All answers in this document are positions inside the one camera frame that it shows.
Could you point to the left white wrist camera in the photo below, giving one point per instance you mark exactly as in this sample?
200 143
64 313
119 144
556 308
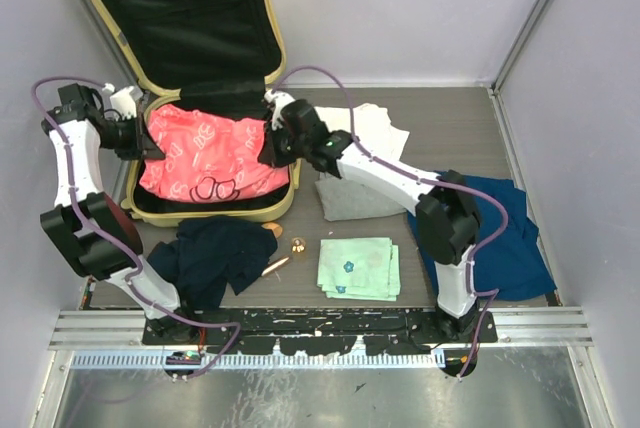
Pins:
124 101

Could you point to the white garment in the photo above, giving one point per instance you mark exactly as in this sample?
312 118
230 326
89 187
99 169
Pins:
373 126

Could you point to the gold perfume bottle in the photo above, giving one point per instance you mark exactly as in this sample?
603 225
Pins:
298 247

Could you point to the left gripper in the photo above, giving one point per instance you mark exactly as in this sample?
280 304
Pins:
135 150

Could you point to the yellow hard-shell suitcase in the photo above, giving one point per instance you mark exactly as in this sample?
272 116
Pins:
216 56

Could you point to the grey garment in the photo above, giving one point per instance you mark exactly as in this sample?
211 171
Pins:
344 200

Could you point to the dark navy garment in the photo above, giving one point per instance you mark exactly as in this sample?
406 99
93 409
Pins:
208 255

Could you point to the pink patterned garment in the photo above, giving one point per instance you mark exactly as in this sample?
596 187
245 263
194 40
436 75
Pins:
208 158

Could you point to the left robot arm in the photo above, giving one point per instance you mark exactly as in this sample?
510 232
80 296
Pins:
88 228

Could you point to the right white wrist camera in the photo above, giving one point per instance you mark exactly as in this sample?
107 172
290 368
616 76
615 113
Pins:
276 102

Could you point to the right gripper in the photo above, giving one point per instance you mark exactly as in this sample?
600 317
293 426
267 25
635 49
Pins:
270 153

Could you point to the mint green floral cloth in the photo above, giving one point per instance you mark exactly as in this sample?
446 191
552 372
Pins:
359 269

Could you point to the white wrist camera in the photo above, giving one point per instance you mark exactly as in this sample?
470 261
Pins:
276 102
124 101

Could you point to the blue garment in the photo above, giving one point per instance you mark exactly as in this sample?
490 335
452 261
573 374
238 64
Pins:
512 263

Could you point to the white slotted cable duct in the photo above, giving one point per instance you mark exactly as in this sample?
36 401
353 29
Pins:
156 359

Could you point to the aluminium frame rail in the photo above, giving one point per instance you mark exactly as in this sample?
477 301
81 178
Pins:
520 326

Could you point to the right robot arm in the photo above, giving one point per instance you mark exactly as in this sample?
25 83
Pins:
446 214

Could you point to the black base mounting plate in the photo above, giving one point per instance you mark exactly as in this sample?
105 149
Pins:
326 331

